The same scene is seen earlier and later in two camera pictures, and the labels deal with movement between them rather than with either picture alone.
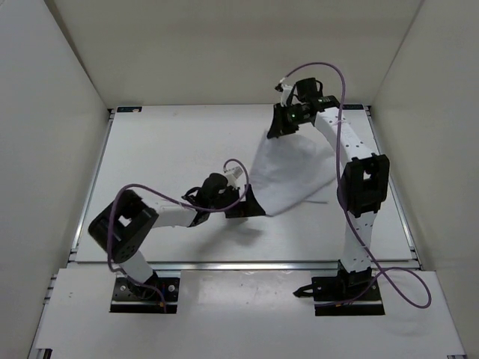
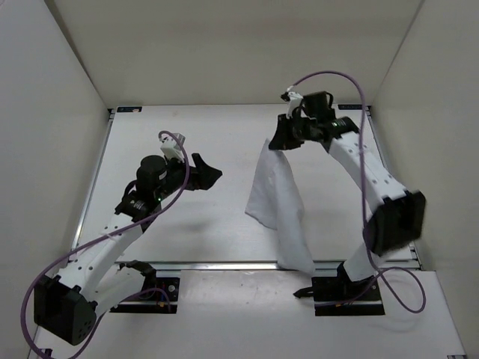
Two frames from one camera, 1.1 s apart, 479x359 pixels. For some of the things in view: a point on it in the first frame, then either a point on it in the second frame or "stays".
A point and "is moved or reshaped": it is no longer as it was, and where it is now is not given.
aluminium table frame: [240, 232] stays
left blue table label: [128, 109] stays
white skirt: [287, 168] is moved or reshaped
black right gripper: [278, 128] -> [281, 140]
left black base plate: [130, 297] stays
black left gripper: [250, 206] -> [203, 174]
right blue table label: [352, 107] stays
